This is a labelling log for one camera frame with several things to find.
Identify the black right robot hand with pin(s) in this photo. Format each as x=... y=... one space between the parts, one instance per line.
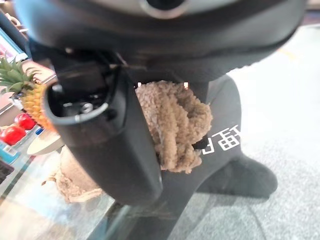
x=105 y=155

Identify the brown fluffy cloth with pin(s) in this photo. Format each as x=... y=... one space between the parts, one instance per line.
x=170 y=120

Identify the white plate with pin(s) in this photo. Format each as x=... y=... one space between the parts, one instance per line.
x=43 y=146

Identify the small red apple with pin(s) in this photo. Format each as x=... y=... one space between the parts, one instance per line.
x=25 y=121

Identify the pineapple with green crown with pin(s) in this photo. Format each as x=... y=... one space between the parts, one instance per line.
x=35 y=102

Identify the blue box with label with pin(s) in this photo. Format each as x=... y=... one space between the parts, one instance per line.
x=8 y=152

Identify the black framed colourful screen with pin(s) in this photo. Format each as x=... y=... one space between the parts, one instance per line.
x=10 y=42

